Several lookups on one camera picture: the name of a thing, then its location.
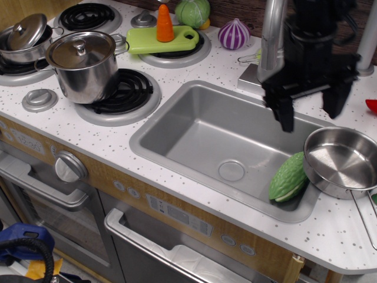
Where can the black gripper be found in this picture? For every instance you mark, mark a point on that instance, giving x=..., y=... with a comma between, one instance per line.
x=310, y=66

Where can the steel frying pan wire handle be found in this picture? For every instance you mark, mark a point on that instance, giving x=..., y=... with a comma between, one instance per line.
x=341, y=162

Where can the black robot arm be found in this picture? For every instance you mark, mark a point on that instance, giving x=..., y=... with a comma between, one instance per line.
x=324, y=17

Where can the grey toy sink basin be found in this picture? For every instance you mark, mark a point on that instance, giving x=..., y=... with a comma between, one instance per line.
x=228, y=142

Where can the silver toy faucet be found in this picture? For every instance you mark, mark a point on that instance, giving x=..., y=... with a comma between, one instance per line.
x=272, y=51

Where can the red toy pepper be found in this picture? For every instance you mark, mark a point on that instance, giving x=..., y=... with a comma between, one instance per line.
x=372, y=105

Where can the green bitter gourd toy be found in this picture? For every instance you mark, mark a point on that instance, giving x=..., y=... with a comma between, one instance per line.
x=289, y=179

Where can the purple striped toy onion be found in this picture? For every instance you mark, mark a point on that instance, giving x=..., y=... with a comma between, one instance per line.
x=234, y=35

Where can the green toy at right edge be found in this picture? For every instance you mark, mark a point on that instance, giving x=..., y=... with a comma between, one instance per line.
x=374, y=198

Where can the yellow toy behind cabbage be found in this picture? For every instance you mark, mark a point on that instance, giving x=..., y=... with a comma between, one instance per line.
x=205, y=25

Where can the back right coil burner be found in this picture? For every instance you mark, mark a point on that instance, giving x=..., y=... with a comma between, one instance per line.
x=180, y=59

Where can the green toy cabbage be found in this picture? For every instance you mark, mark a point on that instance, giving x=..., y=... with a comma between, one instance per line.
x=193, y=13

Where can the orange toy carrot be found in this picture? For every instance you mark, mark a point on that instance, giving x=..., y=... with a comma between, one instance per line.
x=165, y=32

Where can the front black coil burner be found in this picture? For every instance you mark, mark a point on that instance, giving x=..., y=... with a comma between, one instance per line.
x=137, y=96

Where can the green cutting board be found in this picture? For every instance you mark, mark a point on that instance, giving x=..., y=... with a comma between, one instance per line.
x=144, y=40

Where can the grey stove knob back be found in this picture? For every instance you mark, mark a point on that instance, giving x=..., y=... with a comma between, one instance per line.
x=144, y=20

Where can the grey stove knob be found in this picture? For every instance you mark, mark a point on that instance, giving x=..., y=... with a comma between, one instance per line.
x=39, y=100
x=144, y=20

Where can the large steel pot with lid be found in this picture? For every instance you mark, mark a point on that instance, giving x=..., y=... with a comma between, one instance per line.
x=85, y=64

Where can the back left coil burner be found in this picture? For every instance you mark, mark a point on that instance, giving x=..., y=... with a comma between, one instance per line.
x=89, y=17

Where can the silver oven dial knob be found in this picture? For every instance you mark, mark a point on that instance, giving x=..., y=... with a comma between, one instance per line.
x=69, y=168

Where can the grey stove knob front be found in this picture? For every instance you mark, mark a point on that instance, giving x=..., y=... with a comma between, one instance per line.
x=39, y=100

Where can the left coil burner under pot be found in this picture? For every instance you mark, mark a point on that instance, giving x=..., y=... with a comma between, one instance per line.
x=14, y=75

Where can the small steel pot lid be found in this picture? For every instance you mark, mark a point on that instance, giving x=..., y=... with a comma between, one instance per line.
x=27, y=32

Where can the blue object on floor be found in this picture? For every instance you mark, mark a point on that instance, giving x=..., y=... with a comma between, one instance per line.
x=25, y=241

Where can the yellow cloth on floor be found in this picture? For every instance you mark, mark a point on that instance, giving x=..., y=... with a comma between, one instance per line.
x=36, y=268

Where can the grey vertical post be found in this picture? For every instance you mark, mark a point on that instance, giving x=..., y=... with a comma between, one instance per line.
x=367, y=45

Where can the dishwasher door with handle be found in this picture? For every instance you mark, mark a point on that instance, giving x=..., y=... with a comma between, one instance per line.
x=159, y=242

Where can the oven door with handle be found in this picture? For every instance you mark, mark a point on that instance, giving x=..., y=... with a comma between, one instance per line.
x=71, y=212

